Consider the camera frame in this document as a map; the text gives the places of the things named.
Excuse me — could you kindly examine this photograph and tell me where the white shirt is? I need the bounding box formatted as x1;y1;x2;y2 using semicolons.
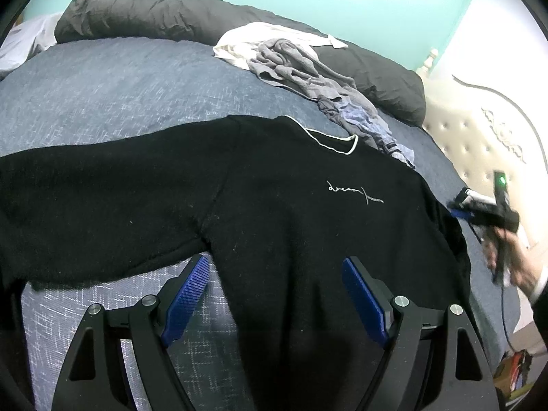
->
213;22;348;71

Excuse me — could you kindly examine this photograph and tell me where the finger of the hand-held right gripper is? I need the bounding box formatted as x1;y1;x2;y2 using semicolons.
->
447;188;477;223

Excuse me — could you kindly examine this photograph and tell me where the person's right hand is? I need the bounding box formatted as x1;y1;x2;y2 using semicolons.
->
484;228;547;297

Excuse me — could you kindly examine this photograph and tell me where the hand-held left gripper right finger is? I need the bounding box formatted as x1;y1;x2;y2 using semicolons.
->
341;256;501;411

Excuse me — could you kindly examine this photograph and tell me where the dark grey duvet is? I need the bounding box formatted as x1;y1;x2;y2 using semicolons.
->
55;0;426;127

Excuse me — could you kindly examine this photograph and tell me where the blue checked garment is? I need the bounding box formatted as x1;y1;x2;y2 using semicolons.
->
317;96;416;167

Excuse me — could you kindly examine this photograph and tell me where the blue bedspread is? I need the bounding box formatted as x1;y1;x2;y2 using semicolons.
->
0;36;523;411

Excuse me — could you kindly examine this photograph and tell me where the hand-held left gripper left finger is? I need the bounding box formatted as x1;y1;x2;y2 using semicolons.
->
51;253;210;411

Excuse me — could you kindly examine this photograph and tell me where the cream tufted headboard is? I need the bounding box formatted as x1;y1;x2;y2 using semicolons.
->
414;48;548;266

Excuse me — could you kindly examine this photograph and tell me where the grey crumpled garment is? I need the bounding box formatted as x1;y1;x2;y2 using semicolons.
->
248;38;377;116

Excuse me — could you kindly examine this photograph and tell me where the orange red package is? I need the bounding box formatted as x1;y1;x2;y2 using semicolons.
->
494;349;536;409

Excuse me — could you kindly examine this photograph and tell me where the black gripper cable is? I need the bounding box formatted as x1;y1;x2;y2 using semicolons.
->
499;282;516;354

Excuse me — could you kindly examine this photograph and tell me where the black sweater with white trim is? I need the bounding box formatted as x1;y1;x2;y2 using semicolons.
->
0;115;472;411

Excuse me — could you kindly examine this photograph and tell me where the white folded garment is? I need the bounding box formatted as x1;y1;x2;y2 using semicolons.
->
458;188;497;208

